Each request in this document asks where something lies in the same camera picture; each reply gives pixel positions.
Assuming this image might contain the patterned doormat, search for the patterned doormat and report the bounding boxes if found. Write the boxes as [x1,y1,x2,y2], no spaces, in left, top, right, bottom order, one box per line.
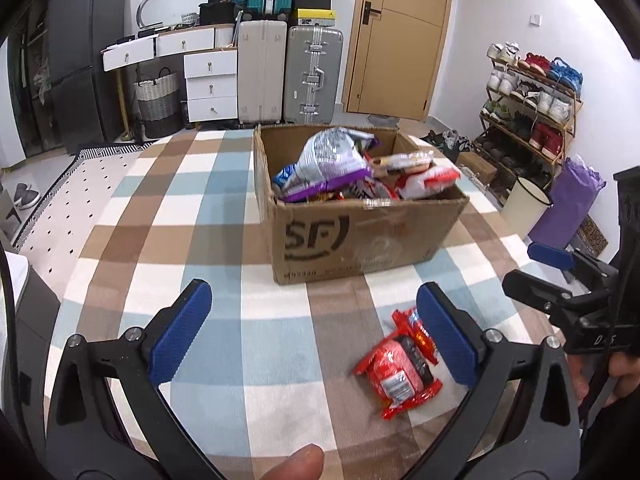
[570,215,610,256]

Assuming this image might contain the clear brown biscuit packet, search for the clear brown biscuit packet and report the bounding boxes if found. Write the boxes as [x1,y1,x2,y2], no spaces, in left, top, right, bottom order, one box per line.
[370,151,433,175]

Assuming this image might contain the white desk with drawers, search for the white desk with drawers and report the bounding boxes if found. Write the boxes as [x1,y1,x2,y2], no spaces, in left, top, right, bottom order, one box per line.
[101,24,238,138]

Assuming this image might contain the person's right hand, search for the person's right hand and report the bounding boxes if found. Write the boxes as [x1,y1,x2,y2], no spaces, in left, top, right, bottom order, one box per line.
[567,351,640,410]

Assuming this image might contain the wooden shoe rack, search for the wooden shoe rack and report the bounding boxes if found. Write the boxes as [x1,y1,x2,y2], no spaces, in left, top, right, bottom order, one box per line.
[472,52,585,196]

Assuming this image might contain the pair of dark shoes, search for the pair of dark shoes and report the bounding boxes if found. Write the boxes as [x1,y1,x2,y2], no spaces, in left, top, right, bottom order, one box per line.
[422,130,473,153]

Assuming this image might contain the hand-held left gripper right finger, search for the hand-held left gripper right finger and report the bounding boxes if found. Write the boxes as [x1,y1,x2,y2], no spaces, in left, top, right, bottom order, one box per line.
[405,281,583,480]

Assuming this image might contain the blue snack packet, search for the blue snack packet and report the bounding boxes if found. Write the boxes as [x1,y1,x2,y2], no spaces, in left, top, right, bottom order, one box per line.
[272,164,301,188]

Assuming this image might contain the brown cardboard box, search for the brown cardboard box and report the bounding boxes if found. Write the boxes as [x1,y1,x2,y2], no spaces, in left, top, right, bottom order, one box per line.
[252,122,471,286]

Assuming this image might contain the rows of shoes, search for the rows of shoes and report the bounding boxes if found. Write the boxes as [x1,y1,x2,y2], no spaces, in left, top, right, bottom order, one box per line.
[475,42,583,186]

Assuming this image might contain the white waste bin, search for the white waste bin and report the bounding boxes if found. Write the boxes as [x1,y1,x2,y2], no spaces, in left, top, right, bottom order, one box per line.
[501,176,555,241]

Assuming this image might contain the red packet with black stripe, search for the red packet with black stripe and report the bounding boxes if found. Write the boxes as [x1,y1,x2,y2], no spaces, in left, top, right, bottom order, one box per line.
[354,306,444,421]

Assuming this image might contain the purple bag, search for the purple bag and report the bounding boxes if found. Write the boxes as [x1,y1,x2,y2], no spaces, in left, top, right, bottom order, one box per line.
[529,156,607,251]

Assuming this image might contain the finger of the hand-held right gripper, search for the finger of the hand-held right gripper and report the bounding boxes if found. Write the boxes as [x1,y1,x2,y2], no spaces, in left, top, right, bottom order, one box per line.
[501,270,608,333]
[527,241,622,291]

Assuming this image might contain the checkered tablecloth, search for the checkered tablecloth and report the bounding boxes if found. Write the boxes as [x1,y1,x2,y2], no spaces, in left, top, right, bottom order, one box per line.
[40,127,566,480]

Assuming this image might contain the yellow black shoe box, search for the yellow black shoe box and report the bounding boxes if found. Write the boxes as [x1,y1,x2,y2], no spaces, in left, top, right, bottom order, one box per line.
[290,8,337,28]

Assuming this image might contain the silver and purple packet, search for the silver and purple packet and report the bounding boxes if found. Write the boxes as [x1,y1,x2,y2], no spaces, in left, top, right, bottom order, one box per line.
[272,127,376,204]

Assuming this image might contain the silver suitcase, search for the silver suitcase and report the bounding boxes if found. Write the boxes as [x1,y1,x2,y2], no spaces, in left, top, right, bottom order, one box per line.
[282,25,345,125]

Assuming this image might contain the grey arched frame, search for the grey arched frame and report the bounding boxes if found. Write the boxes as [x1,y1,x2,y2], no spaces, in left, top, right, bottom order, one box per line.
[137,0,211,31]

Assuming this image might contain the wooden door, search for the wooden door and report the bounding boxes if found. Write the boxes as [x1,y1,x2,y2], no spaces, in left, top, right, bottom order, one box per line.
[341,0,457,122]

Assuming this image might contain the white dotted rug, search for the white dotted rug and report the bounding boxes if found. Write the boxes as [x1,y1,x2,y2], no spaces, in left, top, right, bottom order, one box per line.
[12,140,156,256]

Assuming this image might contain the white and red packet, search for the white and red packet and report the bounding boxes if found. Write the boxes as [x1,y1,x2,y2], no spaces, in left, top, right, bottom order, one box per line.
[397,165,462,200]

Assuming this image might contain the beige suitcase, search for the beige suitcase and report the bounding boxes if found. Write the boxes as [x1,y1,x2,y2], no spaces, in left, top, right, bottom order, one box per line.
[236,20,289,126]

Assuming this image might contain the white drawer cabinet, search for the white drawer cabinet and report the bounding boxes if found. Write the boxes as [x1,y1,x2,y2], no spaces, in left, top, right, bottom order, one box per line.
[183,50,239,123]

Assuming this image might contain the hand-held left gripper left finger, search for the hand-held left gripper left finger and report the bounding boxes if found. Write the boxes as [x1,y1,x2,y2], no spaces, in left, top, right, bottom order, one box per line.
[45,279,226,480]

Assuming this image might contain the person's right forearm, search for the person's right forearm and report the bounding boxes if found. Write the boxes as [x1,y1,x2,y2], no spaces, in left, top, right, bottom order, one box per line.
[577,385,640,480]

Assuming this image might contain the black refrigerator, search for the black refrigerator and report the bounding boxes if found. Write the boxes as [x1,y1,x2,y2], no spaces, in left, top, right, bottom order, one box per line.
[45,0,132,151]

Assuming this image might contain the person's left hand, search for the person's left hand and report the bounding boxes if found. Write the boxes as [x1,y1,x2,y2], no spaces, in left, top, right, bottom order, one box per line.
[257,444,326,480]

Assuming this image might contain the small cardboard box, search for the small cardboard box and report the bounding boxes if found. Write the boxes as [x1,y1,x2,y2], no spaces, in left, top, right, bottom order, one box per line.
[455,151,498,186]

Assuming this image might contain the black printed bag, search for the black printed bag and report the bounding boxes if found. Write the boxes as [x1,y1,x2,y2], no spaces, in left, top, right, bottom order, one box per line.
[198,0,238,26]

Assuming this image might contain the grey slippers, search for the grey slippers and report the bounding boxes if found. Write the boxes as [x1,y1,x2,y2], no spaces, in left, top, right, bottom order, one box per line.
[14,182,42,211]

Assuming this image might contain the wicker laundry basket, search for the wicker laundry basket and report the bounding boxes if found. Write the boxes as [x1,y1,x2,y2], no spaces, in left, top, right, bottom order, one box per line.
[134,67,182,140]

